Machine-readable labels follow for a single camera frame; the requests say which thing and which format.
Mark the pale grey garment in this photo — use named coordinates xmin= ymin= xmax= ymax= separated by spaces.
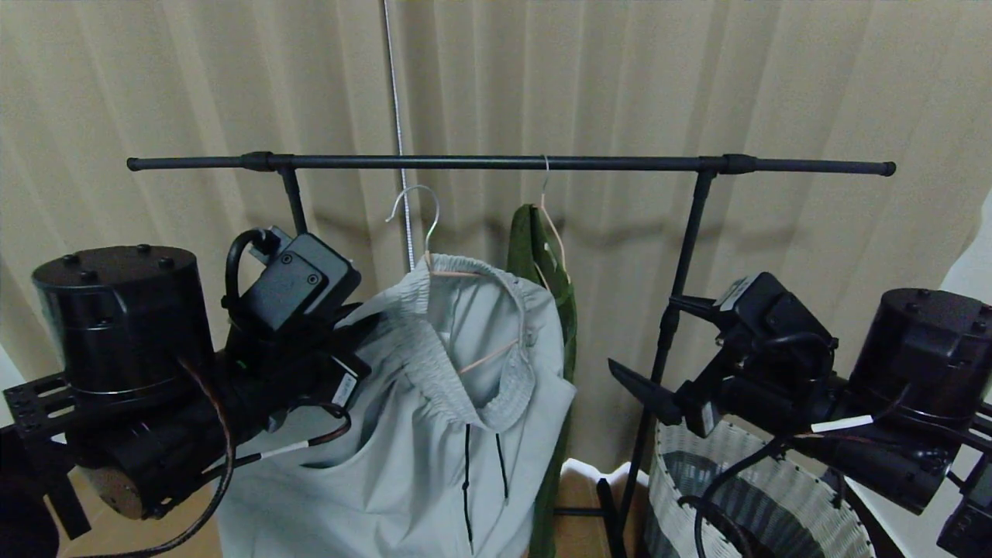
xmin=217 ymin=254 xmax=578 ymax=558

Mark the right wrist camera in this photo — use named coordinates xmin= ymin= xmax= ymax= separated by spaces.
xmin=711 ymin=271 xmax=839 ymax=388

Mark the black clothes rack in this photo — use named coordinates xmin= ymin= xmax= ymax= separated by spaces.
xmin=126 ymin=151 xmax=897 ymax=558

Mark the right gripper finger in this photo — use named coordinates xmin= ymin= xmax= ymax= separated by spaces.
xmin=670 ymin=294 xmax=733 ymax=315
xmin=608 ymin=358 xmax=684 ymax=425

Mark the pink clothes hanger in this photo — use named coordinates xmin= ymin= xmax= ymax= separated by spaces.
xmin=385 ymin=184 xmax=536 ymax=377
xmin=535 ymin=155 xmax=570 ymax=284

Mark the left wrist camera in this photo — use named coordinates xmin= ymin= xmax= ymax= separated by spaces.
xmin=223 ymin=227 xmax=363 ymax=342

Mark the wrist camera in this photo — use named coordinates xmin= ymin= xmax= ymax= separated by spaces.
xmin=711 ymin=271 xmax=839 ymax=388
xmin=223 ymin=227 xmax=363 ymax=342

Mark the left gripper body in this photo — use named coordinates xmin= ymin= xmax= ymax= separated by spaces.
xmin=66 ymin=310 xmax=373 ymax=522

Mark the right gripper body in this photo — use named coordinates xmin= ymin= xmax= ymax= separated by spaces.
xmin=678 ymin=341 xmax=954 ymax=516

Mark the green long-sleeved shirt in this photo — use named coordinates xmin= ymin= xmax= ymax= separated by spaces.
xmin=508 ymin=204 xmax=578 ymax=558

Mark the white laundry basket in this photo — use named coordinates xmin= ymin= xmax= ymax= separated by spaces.
xmin=643 ymin=418 xmax=877 ymax=558

